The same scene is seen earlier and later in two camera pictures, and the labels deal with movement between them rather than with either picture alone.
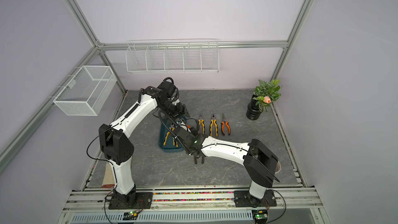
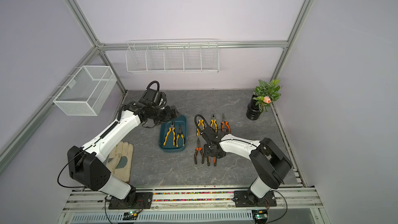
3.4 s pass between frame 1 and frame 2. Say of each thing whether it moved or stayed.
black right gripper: moved
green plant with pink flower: stayed
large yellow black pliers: stayed
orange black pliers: stayed
